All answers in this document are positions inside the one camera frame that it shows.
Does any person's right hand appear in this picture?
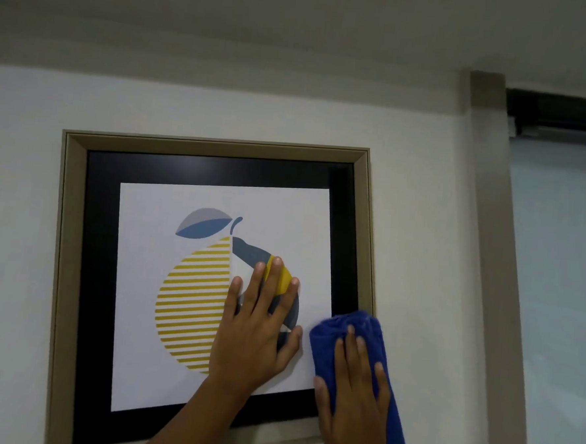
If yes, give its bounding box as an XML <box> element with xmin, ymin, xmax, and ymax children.
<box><xmin>309</xmin><ymin>322</ymin><xmax>396</xmax><ymax>444</ymax></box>

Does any person's left hand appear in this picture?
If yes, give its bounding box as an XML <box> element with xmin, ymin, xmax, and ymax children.
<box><xmin>206</xmin><ymin>253</ymin><xmax>308</xmax><ymax>403</ymax></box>

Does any blue microfibre cloth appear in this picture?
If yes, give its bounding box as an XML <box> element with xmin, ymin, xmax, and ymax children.
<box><xmin>302</xmin><ymin>307</ymin><xmax>417</xmax><ymax>444</ymax></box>

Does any beige framed fruit art picture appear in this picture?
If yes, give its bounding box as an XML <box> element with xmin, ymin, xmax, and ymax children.
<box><xmin>43</xmin><ymin>128</ymin><xmax>386</xmax><ymax>444</ymax></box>

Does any person's left forearm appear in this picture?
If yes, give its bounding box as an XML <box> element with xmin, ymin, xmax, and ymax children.
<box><xmin>137</xmin><ymin>373</ymin><xmax>250</xmax><ymax>444</ymax></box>

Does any pale window blind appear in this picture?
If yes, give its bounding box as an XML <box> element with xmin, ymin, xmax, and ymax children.
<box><xmin>490</xmin><ymin>133</ymin><xmax>586</xmax><ymax>444</ymax></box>

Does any beige window frame post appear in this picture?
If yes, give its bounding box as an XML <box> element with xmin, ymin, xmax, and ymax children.
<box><xmin>447</xmin><ymin>69</ymin><xmax>554</xmax><ymax>444</ymax></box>

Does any black blind rail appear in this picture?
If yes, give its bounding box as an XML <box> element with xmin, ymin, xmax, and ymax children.
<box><xmin>502</xmin><ymin>87</ymin><xmax>586</xmax><ymax>144</ymax></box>

